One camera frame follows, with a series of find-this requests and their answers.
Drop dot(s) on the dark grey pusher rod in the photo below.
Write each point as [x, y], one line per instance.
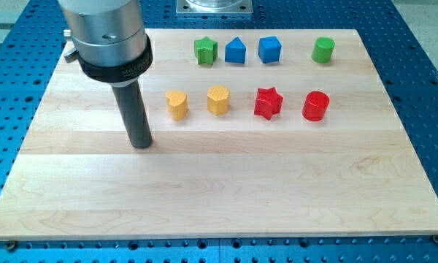
[133, 114]

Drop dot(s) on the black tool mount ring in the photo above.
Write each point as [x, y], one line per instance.
[116, 76]

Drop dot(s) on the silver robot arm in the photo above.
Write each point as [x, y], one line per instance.
[112, 47]

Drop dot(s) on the red cylinder block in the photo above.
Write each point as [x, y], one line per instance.
[315, 106]

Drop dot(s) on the green star block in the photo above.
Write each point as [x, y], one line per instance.
[206, 50]

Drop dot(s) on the blue pentagon block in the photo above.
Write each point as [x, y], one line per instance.
[235, 51]

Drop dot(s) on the red star block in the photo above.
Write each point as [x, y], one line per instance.
[268, 102]

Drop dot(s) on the green cylinder block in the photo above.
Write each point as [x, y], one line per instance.
[322, 50]

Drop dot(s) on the yellow heart block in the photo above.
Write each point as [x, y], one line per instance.
[177, 103]

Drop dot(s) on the blue cube block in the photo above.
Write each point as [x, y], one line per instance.
[269, 49]

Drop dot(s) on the wooden board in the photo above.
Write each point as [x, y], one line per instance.
[355, 173]

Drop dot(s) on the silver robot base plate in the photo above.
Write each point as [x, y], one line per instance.
[214, 7]

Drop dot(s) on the blue perforated table plate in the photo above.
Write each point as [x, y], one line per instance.
[30, 52]

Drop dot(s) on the yellow hexagon block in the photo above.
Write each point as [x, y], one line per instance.
[218, 99]

